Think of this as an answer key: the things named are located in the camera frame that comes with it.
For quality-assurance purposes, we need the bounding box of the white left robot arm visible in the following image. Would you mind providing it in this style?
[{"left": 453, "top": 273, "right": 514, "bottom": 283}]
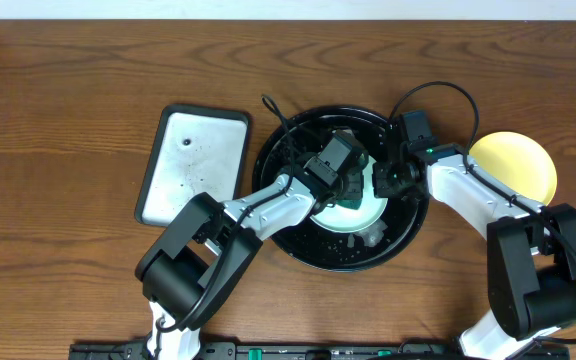
[{"left": 135, "top": 152, "right": 370, "bottom": 359}]

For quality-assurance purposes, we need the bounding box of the green and yellow sponge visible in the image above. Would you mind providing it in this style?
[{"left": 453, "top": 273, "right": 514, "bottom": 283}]
[{"left": 335, "top": 192, "right": 363, "bottom": 210}]

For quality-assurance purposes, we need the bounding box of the black round tray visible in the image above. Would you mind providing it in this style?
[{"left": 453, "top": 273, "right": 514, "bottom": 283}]
[{"left": 252, "top": 106, "right": 429, "bottom": 272}]

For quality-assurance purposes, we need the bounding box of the black rectangular soap tray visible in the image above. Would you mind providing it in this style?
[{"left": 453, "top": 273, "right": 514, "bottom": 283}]
[{"left": 134, "top": 104, "right": 250, "bottom": 227}]

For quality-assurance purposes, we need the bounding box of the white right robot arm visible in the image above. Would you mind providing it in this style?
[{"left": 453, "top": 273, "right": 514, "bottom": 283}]
[{"left": 372, "top": 144, "right": 576, "bottom": 359}]

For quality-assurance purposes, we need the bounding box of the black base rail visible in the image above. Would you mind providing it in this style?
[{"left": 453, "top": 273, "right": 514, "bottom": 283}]
[{"left": 68, "top": 342, "right": 465, "bottom": 360}]

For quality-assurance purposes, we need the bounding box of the small mint green plate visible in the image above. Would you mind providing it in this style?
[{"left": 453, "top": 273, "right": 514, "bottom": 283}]
[{"left": 310, "top": 156, "right": 388, "bottom": 233}]

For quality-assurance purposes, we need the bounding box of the yellow plate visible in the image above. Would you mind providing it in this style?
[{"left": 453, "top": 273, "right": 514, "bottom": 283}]
[{"left": 470, "top": 131, "right": 558, "bottom": 205}]

